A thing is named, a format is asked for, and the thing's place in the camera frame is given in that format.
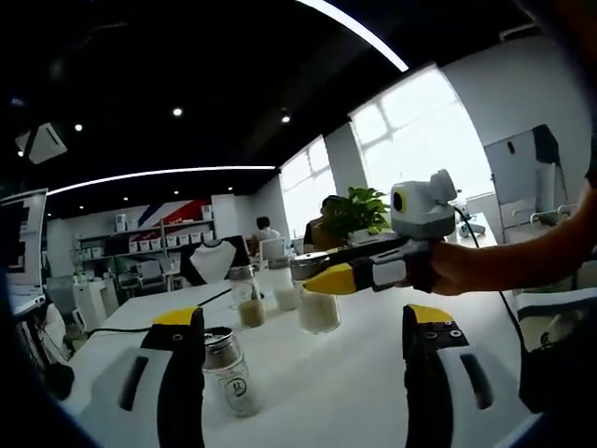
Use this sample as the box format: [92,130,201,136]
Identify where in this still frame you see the seasoning bottle little white powder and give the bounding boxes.
[201,326,261,419]

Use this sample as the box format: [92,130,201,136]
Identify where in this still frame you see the seasoning bottle pale powder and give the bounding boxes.
[269,255,301,313]

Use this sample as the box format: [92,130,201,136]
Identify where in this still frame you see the brown paper bag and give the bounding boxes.
[302,217,337,251]

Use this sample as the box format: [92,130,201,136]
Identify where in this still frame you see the ceiling air conditioner unit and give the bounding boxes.
[13,120,69,165]

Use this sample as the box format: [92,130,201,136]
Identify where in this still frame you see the potted green plant white pot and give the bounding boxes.
[320,186,392,245]

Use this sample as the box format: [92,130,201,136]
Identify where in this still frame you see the black table power cable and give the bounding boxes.
[88,287,234,335]

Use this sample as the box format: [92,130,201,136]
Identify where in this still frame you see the white low cabinet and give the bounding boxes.
[72,278,120,330]

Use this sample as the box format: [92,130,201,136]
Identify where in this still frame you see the wall shelf unit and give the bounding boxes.
[75,217,216,257]

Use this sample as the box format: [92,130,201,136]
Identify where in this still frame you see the white standing whiteboard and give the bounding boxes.
[482,124,571,231]

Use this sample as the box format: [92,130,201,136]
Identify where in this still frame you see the large window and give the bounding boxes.
[348,63,493,220]

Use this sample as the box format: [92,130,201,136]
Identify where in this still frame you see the group of round ceiling spotlights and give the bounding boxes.
[13,105,293,197]

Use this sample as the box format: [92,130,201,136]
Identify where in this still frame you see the seasoning bottle brown powder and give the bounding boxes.
[229,264,268,329]

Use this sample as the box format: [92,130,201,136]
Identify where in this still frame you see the narrow window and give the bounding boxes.
[279,135,338,234]

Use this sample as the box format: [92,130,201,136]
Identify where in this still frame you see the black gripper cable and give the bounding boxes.
[452,204,531,354]

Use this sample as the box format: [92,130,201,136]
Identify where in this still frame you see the long ceiling light strip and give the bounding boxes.
[46,163,277,196]
[296,0,410,74]

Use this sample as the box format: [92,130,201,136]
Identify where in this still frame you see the white mesh chair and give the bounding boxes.
[257,236,289,262]

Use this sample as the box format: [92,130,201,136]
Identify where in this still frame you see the white office chair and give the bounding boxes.
[517,287,597,328]

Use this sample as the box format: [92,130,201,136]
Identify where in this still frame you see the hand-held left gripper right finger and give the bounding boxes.
[401,303,545,448]

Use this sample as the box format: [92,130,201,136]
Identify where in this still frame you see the seasoning bottle white granules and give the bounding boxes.
[289,250,342,335]

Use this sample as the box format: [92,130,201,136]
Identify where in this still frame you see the person's right hand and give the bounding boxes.
[401,241,470,297]

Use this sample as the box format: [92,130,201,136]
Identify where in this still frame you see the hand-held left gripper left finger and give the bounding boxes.
[77,306,207,448]

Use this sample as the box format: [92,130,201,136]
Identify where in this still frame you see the row of white storage boxes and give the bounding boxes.
[128,231,215,248]

